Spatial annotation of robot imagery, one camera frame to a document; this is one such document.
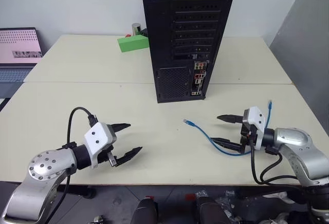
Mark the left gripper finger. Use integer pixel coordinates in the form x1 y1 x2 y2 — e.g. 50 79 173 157
111 122 132 134
114 146 143 167

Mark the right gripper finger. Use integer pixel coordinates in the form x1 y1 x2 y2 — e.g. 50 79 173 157
211 137 244 154
216 114 244 124

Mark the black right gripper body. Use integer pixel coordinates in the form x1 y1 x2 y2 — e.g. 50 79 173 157
240 122 258 154

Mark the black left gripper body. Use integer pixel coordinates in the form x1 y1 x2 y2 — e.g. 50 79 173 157
96 123 121 168

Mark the dark rounded shape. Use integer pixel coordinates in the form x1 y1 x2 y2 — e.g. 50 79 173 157
133 196 159 224
195 195 232 224

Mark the green rectangular block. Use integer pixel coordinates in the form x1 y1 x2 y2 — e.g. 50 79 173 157
117 34 150 53

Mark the silver metal can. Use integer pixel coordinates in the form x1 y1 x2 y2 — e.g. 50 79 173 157
131 23 142 37

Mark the grey partition panel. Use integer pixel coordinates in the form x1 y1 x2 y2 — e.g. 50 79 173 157
268 0 329 158

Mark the black computer tower case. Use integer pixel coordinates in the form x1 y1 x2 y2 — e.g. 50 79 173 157
139 0 240 104

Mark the open grey laptop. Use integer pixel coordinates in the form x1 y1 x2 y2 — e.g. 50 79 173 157
0 27 45 99

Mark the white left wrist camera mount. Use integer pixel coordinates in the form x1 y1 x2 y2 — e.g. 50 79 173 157
83 122 118 170

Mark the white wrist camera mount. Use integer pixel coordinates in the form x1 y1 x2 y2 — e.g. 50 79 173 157
83 122 118 170
242 106 267 150

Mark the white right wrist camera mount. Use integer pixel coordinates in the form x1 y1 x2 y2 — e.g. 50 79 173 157
242 106 267 150

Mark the blue ethernet cable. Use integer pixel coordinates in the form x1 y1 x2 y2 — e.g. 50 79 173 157
182 100 273 156

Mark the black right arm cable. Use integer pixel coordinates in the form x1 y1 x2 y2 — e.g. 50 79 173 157
249 131 302 186

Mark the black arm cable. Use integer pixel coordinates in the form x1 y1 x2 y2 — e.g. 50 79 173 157
249 131 302 186
45 106 100 224

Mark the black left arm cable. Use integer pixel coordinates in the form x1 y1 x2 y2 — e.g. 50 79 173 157
45 106 100 224

